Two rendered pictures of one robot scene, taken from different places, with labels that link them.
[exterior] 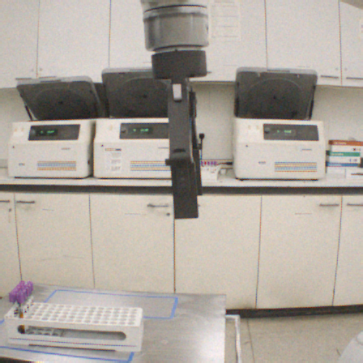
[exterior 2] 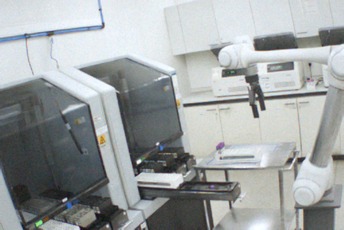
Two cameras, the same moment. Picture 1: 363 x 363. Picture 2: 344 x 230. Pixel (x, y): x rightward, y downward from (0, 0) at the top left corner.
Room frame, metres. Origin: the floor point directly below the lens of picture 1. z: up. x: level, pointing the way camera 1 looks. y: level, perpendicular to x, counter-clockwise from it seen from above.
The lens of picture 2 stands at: (-1.05, -0.44, 1.58)
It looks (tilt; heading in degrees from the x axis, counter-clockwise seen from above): 11 degrees down; 29
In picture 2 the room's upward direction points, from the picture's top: 11 degrees counter-clockwise
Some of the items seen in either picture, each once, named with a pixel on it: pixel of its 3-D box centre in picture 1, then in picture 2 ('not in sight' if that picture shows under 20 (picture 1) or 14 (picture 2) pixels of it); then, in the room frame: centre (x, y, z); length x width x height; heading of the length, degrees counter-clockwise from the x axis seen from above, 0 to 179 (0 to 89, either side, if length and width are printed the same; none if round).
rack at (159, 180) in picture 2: not in sight; (158, 181); (0.58, 0.64, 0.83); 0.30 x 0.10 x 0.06; 87
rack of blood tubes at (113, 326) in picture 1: (74, 326); (238, 155); (0.94, 0.24, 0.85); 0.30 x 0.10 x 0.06; 90
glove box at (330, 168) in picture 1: (339, 167); not in sight; (3.26, -1.10, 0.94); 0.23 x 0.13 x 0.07; 92
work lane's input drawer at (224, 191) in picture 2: not in sight; (185, 190); (0.57, 0.46, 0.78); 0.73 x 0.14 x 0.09; 87
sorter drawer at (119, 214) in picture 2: not in sight; (79, 212); (0.19, 0.99, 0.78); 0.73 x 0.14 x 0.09; 87
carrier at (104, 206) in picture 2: not in sight; (104, 206); (0.18, 0.76, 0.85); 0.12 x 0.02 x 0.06; 177
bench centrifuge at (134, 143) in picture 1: (144, 120); (279, 60); (3.17, 0.25, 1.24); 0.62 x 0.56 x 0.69; 178
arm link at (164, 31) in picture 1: (176, 32); (249, 69); (0.66, 0.01, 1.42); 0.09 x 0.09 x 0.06
